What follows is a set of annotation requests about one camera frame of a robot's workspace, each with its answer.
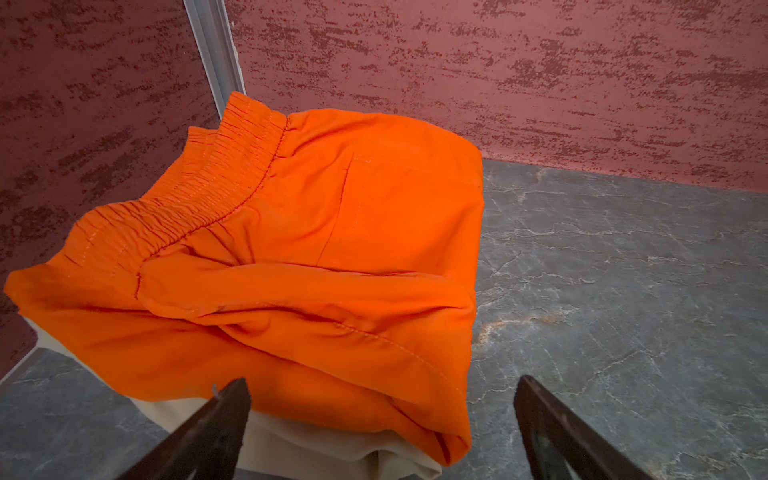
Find left corner aluminium post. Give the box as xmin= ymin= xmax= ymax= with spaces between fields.
xmin=183 ymin=0 xmax=246 ymax=117

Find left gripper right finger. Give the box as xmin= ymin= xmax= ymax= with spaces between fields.
xmin=514 ymin=375 xmax=651 ymax=480

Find orange shorts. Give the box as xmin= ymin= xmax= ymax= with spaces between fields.
xmin=5 ymin=93 xmax=483 ymax=467

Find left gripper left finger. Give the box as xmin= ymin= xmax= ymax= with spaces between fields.
xmin=118 ymin=378 xmax=251 ymax=480

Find beige shorts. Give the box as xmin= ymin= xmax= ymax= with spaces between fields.
xmin=21 ymin=315 xmax=444 ymax=480

